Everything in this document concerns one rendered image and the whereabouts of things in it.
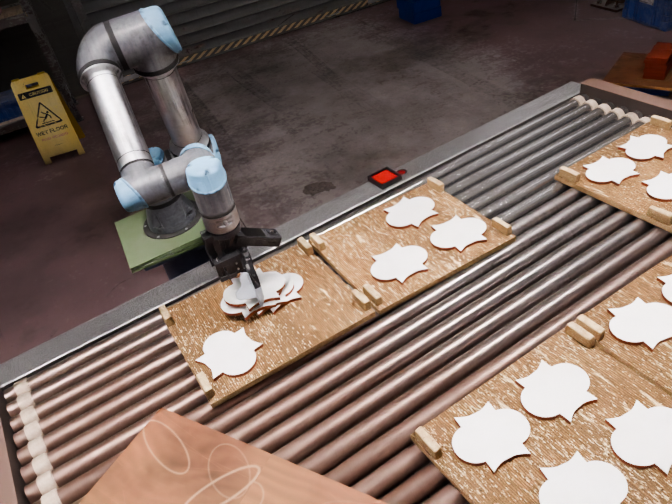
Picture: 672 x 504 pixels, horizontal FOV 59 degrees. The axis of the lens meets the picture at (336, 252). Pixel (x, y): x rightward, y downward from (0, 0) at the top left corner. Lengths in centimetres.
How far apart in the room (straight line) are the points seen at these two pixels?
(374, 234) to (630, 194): 67
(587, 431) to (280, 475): 53
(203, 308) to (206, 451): 50
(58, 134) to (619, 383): 432
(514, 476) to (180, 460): 56
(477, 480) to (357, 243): 71
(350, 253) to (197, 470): 70
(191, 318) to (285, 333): 25
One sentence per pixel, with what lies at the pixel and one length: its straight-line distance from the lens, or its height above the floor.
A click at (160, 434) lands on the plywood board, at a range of 113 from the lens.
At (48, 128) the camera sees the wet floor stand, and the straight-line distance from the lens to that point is 490.
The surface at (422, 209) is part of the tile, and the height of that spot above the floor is 95.
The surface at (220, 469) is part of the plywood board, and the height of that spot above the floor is 104.
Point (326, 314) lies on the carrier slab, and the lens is 136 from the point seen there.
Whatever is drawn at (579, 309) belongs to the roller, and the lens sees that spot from 138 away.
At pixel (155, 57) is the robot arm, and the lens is 154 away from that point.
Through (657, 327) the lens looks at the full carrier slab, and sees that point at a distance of 133.
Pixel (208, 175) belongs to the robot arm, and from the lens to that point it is 119.
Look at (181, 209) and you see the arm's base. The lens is 184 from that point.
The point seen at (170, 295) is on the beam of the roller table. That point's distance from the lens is 159.
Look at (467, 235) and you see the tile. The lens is 152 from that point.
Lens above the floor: 187
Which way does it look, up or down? 38 degrees down
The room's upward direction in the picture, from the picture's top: 12 degrees counter-clockwise
